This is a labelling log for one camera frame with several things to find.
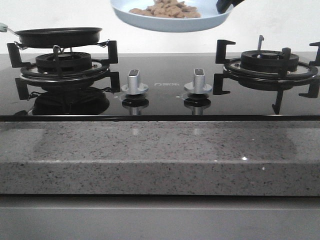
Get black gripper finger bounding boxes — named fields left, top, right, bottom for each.
left=215, top=0, right=244, bottom=14

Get light blue plate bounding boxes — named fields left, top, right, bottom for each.
left=110, top=0, right=234, bottom=33

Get brown meat pieces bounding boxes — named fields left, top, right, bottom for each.
left=129, top=0, right=201, bottom=19

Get black frying pan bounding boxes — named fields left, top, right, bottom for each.
left=0, top=23, right=103, bottom=49

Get right black gas burner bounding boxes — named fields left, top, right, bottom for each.
left=240, top=50, right=285, bottom=73

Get black gas burner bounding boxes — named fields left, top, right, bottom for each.
left=35, top=52, right=92, bottom=74
left=240, top=50, right=285, bottom=73

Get black glass gas hob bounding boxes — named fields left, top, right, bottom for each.
left=0, top=53, right=320, bottom=122

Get right silver stove knob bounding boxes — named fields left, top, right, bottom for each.
left=184, top=68, right=213, bottom=95

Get silver stove knob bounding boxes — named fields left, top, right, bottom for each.
left=184, top=68, right=213, bottom=95
left=121, top=69, right=149, bottom=95

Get right black pan support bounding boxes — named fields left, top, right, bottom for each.
left=212, top=35, right=320, bottom=115

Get black pan support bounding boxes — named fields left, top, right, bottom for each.
left=7, top=40, right=121, bottom=100
left=212, top=35, right=320, bottom=115

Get left silver stove knob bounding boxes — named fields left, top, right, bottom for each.
left=121, top=69, right=149, bottom=95

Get left black gas burner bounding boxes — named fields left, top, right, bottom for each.
left=35, top=52, right=92, bottom=74

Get left black pan support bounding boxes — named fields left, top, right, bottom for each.
left=7, top=40, right=121, bottom=100

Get grey cabinet front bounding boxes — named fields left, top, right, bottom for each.
left=0, top=195, right=320, bottom=240

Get wire pan reducer rack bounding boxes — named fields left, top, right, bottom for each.
left=12, top=39, right=111, bottom=53

